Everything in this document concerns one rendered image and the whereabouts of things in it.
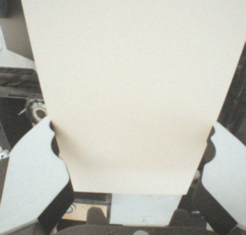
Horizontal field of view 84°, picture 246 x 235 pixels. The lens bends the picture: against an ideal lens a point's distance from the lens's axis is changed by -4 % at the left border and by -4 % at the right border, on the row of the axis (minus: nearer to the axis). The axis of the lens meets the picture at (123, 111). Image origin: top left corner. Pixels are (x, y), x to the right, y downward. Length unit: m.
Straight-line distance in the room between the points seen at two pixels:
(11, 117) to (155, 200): 0.89
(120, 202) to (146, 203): 0.17
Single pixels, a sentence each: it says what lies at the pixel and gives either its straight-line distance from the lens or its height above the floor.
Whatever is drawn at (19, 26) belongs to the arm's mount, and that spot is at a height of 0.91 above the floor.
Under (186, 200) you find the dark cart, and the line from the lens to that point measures 1.99.
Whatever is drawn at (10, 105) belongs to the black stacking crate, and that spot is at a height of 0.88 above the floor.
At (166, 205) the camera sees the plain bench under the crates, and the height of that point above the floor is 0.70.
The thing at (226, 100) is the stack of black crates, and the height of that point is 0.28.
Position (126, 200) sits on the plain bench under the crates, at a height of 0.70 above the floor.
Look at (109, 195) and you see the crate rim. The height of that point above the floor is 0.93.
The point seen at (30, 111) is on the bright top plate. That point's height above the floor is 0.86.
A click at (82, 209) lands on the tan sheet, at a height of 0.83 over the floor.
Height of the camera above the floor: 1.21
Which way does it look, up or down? 61 degrees down
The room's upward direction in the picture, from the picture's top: 177 degrees counter-clockwise
